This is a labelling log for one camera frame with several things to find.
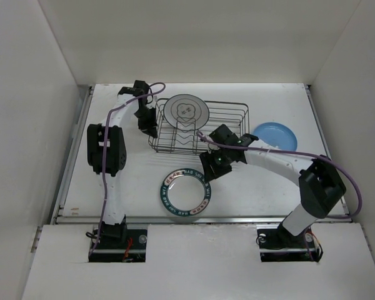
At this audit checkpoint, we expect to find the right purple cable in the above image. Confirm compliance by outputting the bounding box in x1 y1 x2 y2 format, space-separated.
196 130 363 219

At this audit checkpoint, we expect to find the blue plastic plate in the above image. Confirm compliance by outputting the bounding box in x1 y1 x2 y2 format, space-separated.
252 122 298 151

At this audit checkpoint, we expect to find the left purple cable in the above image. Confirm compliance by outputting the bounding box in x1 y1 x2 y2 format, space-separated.
92 82 167 251

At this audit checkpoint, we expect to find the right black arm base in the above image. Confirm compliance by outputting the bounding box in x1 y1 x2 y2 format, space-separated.
256 227 324 263

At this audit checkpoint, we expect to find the purple cable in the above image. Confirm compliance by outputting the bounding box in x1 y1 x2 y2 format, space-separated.
196 130 363 219
92 82 167 251

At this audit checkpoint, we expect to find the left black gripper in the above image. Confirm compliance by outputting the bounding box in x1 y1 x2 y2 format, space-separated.
133 106 157 139

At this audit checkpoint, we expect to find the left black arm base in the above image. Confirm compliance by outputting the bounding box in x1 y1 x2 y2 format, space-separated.
86 224 148 263

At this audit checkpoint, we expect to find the white flower pattern plate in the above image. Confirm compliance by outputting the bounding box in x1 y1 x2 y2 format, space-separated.
163 94 210 131

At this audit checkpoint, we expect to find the green rimmed lettered plate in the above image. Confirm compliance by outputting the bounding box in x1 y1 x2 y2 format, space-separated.
159 168 212 217

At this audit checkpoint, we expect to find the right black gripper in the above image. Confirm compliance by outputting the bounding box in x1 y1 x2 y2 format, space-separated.
199 147 233 183

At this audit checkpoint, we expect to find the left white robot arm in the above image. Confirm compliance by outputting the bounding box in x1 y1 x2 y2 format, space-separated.
87 80 158 248

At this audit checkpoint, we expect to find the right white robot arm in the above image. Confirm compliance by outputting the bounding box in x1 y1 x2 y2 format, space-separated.
196 124 346 246

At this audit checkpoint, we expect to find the metal wire dish rack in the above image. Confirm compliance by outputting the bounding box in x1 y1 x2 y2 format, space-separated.
147 98 249 156

